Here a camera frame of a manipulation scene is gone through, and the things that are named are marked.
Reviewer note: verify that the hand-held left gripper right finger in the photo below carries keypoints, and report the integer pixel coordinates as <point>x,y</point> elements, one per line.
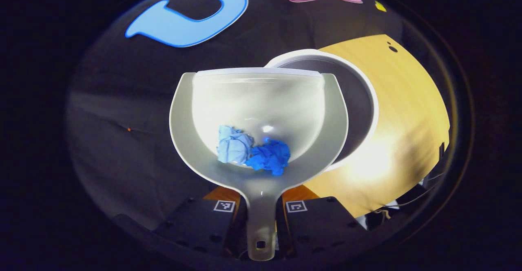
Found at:
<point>318,222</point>

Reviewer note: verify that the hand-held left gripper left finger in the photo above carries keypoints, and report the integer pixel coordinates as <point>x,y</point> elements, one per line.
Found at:
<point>195,222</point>

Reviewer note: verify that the dark blue paper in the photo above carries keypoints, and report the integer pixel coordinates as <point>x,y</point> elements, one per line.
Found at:
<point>271,156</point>

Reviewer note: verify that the light blue paper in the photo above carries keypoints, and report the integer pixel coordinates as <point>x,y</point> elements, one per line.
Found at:
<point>234,146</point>

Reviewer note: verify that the white garbage bin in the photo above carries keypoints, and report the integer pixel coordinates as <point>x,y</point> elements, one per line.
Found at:
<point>355,99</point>

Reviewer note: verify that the grey dustpan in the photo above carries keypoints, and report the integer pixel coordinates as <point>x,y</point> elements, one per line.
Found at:
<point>261,99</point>

